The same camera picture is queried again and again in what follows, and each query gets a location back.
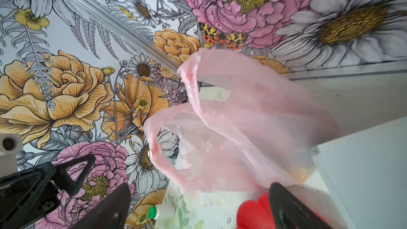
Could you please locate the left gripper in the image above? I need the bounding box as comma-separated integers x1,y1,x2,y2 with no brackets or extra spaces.
1,154,95,229

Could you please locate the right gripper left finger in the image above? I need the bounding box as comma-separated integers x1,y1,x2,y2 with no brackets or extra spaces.
71,183,131,229

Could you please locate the red flower-shaped plate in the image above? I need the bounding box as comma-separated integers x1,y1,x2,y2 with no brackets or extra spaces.
236,192,327,229

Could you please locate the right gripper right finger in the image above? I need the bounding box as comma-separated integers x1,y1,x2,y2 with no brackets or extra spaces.
268,182,330,229

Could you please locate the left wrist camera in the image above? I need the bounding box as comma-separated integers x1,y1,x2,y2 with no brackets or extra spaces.
0,134,23,178

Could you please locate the pink plastic bag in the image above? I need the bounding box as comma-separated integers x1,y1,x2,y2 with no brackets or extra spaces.
144,49,340,192

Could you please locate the green capped white bottle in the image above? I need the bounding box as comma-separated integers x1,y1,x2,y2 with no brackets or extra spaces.
148,204,176,221

